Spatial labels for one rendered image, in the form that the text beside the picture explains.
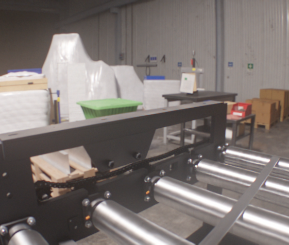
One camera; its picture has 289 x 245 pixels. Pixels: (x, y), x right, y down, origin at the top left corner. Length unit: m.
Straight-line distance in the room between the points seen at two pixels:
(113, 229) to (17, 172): 0.33
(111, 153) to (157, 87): 6.86
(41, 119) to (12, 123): 0.49
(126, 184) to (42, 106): 3.27
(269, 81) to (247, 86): 1.05
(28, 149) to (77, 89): 3.92
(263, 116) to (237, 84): 5.48
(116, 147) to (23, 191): 0.37
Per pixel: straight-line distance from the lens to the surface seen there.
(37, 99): 4.12
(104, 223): 0.82
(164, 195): 1.00
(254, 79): 11.48
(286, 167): 1.37
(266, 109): 6.48
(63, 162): 2.80
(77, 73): 4.61
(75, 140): 0.81
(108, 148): 0.90
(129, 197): 1.04
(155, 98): 7.74
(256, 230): 0.84
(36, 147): 0.75
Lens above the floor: 1.34
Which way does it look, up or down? 12 degrees down
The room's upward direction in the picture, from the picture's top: straight up
